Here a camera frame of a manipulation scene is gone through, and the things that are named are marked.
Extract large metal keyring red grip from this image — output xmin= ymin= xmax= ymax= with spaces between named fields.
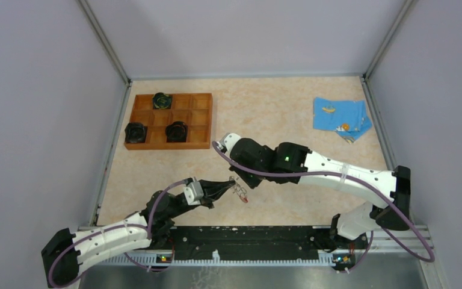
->
xmin=229 ymin=176 xmax=248 ymax=204

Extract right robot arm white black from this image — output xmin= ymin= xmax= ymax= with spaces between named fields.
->
xmin=220 ymin=134 xmax=410 ymax=248

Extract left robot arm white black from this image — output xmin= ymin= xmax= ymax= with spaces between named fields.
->
xmin=41 ymin=177 xmax=236 ymax=288

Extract dark rolled item front middle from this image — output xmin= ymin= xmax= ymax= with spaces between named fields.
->
xmin=165 ymin=121 xmax=188 ymax=143

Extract wooden compartment tray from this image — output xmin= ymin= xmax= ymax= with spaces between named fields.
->
xmin=124 ymin=93 xmax=213 ymax=151

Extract dark rolled item front left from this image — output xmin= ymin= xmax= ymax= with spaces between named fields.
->
xmin=125 ymin=122 xmax=147 ymax=144

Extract dark green rolled item back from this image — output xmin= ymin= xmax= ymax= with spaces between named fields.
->
xmin=152 ymin=92 xmax=173 ymax=110

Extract blue cartoon print cloth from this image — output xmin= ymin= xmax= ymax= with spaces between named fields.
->
xmin=312 ymin=98 xmax=373 ymax=143

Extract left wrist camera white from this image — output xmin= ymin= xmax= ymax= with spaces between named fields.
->
xmin=183 ymin=178 xmax=204 ymax=205

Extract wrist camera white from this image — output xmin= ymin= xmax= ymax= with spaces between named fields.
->
xmin=183 ymin=178 xmax=204 ymax=205
xmin=218 ymin=132 xmax=242 ymax=154

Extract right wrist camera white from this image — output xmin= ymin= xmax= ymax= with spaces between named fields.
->
xmin=218 ymin=132 xmax=242 ymax=154

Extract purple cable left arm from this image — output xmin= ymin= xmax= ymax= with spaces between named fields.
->
xmin=48 ymin=179 xmax=194 ymax=289

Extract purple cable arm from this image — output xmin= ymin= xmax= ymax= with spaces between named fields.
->
xmin=48 ymin=179 xmax=194 ymax=289
xmin=212 ymin=140 xmax=436 ymax=263

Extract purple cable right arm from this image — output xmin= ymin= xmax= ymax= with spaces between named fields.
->
xmin=212 ymin=140 xmax=436 ymax=263

